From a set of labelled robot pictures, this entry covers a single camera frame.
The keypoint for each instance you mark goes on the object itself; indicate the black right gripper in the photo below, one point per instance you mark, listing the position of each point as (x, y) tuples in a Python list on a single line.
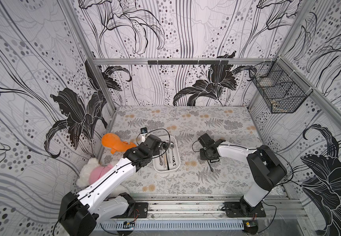
[(209, 155)]

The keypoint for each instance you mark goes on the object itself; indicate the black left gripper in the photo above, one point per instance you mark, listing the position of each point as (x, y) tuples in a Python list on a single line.
[(156, 151)]

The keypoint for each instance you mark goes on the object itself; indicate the black handled spoon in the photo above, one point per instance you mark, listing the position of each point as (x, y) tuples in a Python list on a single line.
[(166, 146)]

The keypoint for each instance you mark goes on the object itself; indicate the white rectangular storage box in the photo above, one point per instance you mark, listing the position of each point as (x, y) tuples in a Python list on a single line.
[(168, 159)]

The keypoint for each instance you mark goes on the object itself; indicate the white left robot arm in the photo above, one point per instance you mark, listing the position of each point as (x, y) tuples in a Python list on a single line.
[(81, 212)]

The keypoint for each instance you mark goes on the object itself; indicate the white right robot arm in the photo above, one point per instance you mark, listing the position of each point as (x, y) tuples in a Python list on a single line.
[(267, 170)]

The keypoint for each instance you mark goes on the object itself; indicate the orange plush toy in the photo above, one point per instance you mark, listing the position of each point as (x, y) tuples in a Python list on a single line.
[(115, 144)]

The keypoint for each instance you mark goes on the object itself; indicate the white pink plush toy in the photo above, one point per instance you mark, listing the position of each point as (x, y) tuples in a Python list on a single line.
[(91, 172)]

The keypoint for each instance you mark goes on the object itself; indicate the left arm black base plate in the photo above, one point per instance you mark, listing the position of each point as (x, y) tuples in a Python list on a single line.
[(135, 211)]

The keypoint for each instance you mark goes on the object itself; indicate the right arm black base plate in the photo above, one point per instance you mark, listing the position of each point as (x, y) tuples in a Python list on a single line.
[(241, 209)]

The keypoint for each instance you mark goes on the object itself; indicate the white slotted cable duct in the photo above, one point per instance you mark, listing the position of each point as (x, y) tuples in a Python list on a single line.
[(162, 225)]

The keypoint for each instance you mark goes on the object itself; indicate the black bar on rail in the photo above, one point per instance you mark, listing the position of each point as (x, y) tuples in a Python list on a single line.
[(185, 62)]

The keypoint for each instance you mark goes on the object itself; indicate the black wire basket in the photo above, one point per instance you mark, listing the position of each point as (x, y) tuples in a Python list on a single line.
[(279, 86)]

